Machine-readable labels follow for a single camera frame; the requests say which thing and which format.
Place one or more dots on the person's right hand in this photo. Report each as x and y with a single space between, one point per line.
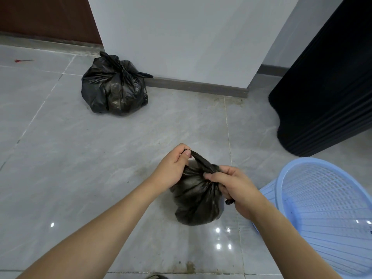
239 191

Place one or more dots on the person's left hand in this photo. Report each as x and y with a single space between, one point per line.
170 168

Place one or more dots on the person's left thumb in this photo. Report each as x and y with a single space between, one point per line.
186 161

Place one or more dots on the person's right thumb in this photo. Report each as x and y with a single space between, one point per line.
225 169

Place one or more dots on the small black garbage bag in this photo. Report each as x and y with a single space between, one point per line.
197 197

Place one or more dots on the person's left forearm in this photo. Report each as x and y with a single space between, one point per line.
96 238

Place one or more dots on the person's right forearm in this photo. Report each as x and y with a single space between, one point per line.
293 246

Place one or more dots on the large tied black garbage bag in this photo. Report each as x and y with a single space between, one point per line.
114 87

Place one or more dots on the blue plastic mesh waste basket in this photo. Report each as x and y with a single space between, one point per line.
322 215

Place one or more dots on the person's dark shoe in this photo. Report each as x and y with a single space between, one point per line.
155 277

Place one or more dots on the black ribbed cabinet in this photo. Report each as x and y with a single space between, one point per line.
325 84

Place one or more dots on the small red floor scrap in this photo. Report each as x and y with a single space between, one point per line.
22 60

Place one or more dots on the brown wooden door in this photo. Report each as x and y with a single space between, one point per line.
49 18

